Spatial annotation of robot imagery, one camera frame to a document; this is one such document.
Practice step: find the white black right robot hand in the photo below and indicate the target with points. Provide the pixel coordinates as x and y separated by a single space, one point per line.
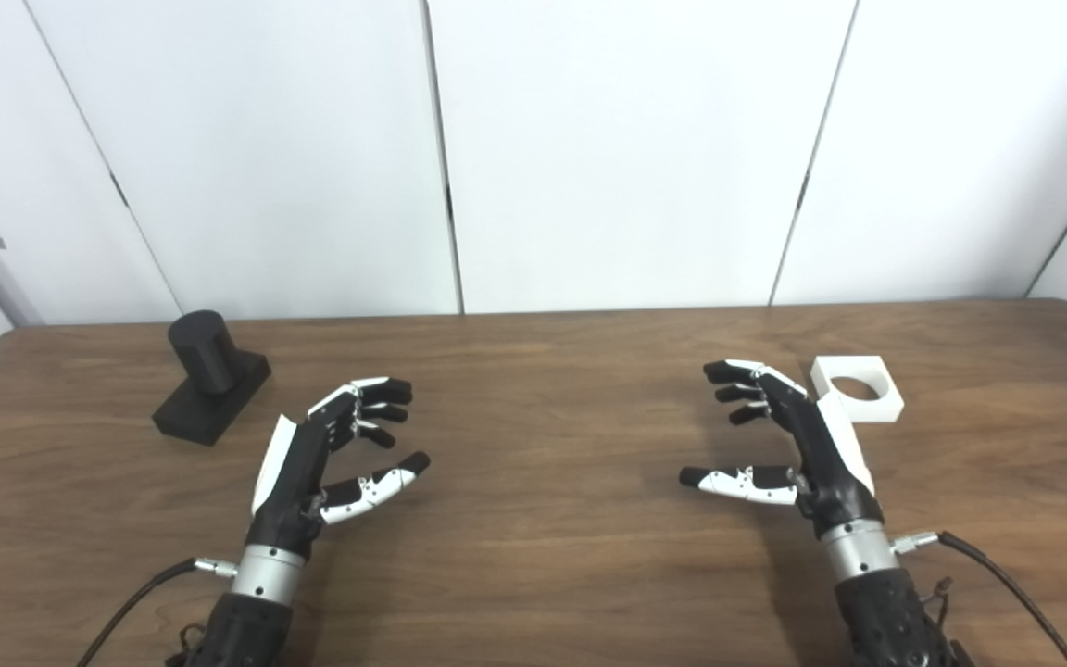
825 463

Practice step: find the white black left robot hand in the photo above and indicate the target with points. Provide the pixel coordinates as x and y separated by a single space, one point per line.
288 482

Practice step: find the white square piece with hole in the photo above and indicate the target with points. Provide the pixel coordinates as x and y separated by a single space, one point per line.
885 403

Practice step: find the black peg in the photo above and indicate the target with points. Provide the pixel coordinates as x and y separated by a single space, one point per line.
205 357

